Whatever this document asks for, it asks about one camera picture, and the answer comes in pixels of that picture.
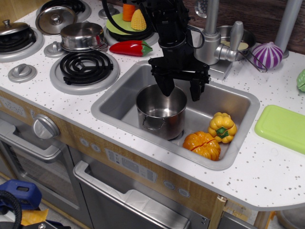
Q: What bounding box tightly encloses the toy dishwasher door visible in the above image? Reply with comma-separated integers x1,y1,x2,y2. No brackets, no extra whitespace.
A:
71,149,210,229

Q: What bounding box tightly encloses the grey vertical post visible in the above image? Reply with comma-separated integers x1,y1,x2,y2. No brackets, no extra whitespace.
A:
274,0,303,59

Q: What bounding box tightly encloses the silver toy faucet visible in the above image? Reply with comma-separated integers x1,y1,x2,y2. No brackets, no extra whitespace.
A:
194,0,244,80

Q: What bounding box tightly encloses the green plastic cutting board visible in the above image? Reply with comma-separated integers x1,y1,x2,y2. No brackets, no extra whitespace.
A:
254,105,305,154

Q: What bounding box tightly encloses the grey stove knob front left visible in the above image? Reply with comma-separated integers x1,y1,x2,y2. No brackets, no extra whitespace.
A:
8,63,37,83

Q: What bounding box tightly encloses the back right coil burner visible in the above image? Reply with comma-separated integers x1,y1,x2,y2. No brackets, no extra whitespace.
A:
103,24,159,46

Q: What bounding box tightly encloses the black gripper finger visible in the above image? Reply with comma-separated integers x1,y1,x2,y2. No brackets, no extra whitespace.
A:
190,79,205,102
153,73,175,97

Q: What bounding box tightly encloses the orange toy carrot cylinder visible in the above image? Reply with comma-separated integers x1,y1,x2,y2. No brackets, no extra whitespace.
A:
122,4,135,21

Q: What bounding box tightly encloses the green plastic plate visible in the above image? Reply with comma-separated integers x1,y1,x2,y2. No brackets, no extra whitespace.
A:
105,12,146,35

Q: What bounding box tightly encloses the black coil burner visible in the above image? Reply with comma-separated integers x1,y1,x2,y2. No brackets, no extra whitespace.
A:
0,27,44,63
50,51,120,95

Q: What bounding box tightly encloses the steel lid on left burner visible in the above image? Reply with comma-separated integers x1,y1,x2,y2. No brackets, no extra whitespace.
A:
0,19,30,36

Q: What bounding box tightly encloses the left black coil burner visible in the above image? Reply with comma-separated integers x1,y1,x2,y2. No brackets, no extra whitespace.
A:
0,27,44,63

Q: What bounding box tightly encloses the grey stove knob back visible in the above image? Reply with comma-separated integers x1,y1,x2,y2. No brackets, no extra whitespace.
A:
98,3,121,20

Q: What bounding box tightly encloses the yellow toy corn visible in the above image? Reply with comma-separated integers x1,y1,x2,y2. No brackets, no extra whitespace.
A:
131,9,147,31

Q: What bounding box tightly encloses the toy oven door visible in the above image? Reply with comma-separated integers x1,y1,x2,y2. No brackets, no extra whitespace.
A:
0,112,93,229

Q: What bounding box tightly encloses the front black coil burner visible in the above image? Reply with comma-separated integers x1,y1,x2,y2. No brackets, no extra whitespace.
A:
50,51,120,95

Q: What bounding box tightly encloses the red toy chili pepper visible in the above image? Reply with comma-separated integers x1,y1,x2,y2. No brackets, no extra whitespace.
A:
109,40,153,57

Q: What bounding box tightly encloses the stainless steel sink basin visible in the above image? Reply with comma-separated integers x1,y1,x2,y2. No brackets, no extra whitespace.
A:
91,61,260,170

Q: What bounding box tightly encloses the steel pot lid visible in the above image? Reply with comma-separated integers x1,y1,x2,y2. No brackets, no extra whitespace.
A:
35,6,77,36

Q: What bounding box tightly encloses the orange toy pumpkin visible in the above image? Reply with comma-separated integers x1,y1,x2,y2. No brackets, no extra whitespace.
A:
183,131,221,161

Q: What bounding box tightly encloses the blue clamp tool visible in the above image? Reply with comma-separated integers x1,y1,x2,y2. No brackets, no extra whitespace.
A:
0,179,42,210

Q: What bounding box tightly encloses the upside-down steel pot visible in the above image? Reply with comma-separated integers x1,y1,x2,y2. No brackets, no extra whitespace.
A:
60,22,108,52

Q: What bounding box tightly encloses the small steel pan with handle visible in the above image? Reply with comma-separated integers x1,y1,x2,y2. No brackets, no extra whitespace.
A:
217,25,267,73

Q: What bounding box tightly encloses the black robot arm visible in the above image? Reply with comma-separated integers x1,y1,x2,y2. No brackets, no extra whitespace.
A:
140,0,209,101

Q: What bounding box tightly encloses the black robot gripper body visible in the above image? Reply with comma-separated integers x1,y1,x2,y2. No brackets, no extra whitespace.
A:
148,35,210,84

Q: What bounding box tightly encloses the black cable bottom left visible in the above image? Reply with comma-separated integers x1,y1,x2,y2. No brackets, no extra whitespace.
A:
0,190,22,229

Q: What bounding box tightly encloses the purple white toy onion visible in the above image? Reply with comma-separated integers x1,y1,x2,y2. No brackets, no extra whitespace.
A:
252,42,283,70

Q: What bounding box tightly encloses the silver oven dial knob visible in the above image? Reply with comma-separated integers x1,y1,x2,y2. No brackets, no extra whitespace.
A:
32,114,60,140

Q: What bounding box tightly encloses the back left coil burner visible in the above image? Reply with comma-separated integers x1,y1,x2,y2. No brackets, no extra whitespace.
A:
36,0,92,22

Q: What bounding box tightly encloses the yellow toy bell pepper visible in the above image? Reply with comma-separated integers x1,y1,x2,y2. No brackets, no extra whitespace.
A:
208,112,237,144

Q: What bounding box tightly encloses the grey stove knob middle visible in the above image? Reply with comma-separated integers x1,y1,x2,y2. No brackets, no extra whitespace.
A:
44,42,65,58

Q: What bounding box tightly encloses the grey stove knob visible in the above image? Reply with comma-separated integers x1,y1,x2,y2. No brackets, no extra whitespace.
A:
44,42,65,58
8,63,37,83
98,3,121,20

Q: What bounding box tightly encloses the green toy vegetable at edge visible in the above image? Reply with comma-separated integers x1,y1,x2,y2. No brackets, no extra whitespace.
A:
296,70,305,92

